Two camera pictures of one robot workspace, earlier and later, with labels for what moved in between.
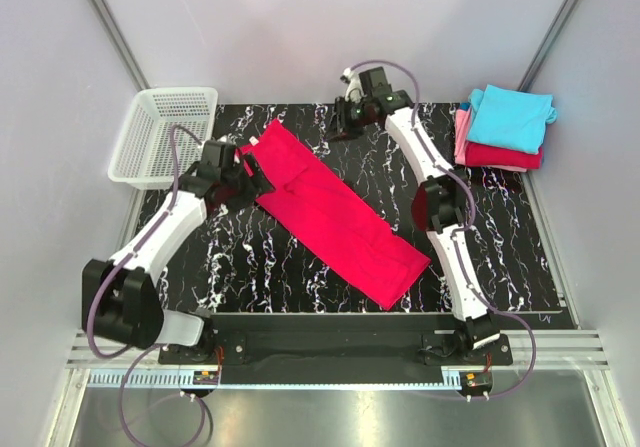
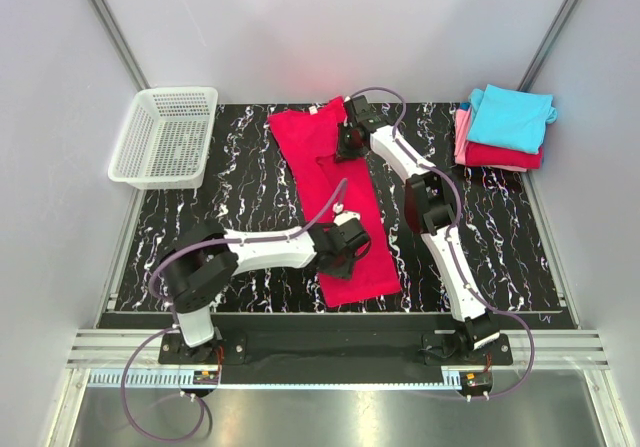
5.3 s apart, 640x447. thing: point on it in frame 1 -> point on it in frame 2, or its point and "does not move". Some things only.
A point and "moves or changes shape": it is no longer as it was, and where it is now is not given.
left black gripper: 256,184 -> 344,271
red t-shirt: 352,237 moves or changes shape
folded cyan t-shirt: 508,118 does not move
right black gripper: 338,122 -> 341,154
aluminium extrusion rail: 577,351 does not move
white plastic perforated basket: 142,156 does not move
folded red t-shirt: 484,154 does not move
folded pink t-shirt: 462,119 does not move
